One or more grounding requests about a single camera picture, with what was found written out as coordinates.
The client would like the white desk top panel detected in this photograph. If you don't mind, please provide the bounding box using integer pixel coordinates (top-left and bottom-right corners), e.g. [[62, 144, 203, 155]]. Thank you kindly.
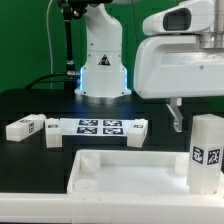
[[67, 149, 224, 207]]

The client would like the black cable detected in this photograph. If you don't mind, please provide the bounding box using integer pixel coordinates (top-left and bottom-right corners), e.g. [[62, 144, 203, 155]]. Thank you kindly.
[[24, 72, 81, 90]]

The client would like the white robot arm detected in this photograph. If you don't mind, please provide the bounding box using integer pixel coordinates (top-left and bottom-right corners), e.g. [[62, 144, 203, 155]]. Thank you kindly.
[[57, 0, 224, 132]]

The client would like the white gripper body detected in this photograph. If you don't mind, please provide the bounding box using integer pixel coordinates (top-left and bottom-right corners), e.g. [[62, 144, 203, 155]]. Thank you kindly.
[[134, 0, 224, 99]]

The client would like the white tag sheet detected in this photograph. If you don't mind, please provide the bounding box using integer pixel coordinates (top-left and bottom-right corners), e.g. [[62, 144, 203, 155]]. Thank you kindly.
[[60, 118, 133, 136]]

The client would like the black camera pole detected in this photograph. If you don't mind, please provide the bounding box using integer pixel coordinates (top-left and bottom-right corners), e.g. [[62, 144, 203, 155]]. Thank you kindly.
[[62, 6, 80, 92]]

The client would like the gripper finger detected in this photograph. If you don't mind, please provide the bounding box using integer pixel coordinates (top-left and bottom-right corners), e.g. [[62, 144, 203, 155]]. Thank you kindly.
[[166, 97, 183, 132]]

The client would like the white front fence bar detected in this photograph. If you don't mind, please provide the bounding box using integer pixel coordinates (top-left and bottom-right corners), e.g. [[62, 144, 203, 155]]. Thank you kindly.
[[0, 193, 224, 224]]

